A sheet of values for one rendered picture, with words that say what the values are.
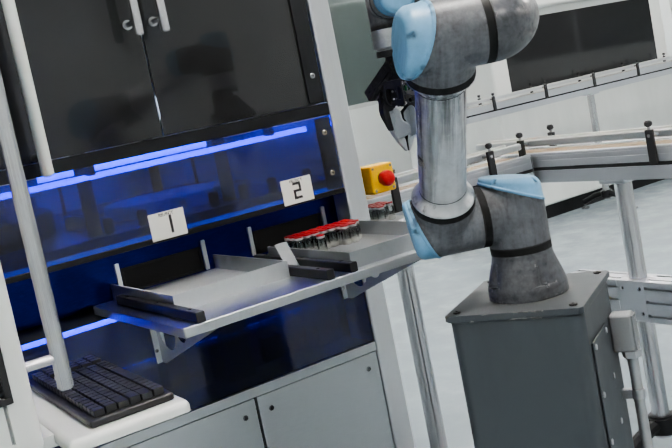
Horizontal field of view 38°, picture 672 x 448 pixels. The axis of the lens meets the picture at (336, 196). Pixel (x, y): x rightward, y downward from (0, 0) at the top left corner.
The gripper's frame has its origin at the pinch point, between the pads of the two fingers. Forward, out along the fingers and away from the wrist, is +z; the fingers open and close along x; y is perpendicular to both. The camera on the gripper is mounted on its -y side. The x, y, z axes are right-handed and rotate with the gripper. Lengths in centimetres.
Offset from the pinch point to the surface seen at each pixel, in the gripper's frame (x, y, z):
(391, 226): 5.6, -18.2, 19.4
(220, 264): -28, -40, 20
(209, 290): -46, -10, 19
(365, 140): 337, -496, 35
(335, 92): 9.1, -35.6, -13.3
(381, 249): -12.3, 1.9, 19.5
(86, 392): -78, 5, 27
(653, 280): 87, -14, 55
